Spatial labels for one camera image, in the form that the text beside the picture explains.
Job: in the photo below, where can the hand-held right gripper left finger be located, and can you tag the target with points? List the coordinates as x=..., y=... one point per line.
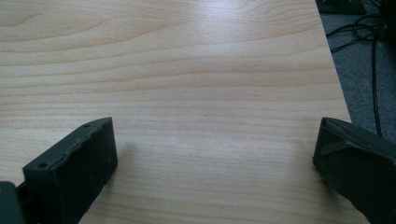
x=74, y=168

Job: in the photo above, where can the black stand base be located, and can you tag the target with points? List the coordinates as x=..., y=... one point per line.
x=341, y=5

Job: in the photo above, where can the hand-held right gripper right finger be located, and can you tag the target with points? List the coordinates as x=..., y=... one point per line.
x=361, y=168

